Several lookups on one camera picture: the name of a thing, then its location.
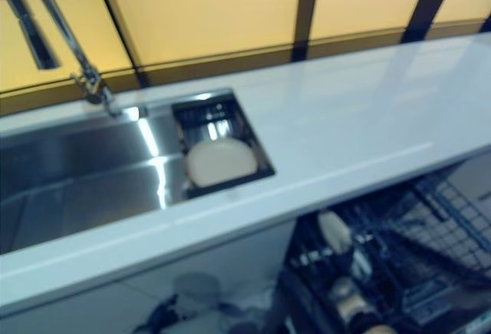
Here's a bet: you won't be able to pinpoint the large cream round plate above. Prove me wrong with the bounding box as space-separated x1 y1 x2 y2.
185 137 256 189

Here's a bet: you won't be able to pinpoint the chrome gooseneck kitchen faucet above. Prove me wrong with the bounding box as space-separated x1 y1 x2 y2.
0 0 124 118

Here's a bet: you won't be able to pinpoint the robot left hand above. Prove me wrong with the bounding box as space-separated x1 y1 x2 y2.
147 296 186 334

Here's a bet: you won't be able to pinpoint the dishwasher upper wire rack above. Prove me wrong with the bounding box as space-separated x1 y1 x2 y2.
383 179 491 286

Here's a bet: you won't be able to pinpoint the small cream round plate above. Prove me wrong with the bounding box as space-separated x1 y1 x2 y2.
317 210 352 255

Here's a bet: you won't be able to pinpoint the wide white cabinet door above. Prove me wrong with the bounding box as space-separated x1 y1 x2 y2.
0 275 147 334

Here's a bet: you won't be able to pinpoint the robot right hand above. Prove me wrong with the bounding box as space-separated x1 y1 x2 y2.
332 243 366 279

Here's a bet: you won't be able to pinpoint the black dish drying rack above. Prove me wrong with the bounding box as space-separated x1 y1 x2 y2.
170 93 278 200

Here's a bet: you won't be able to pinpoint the narrow white cabinet door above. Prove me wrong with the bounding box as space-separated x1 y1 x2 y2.
125 220 298 334

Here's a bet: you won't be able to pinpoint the stainless steel sink basin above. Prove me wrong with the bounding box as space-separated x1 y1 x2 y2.
0 88 237 255

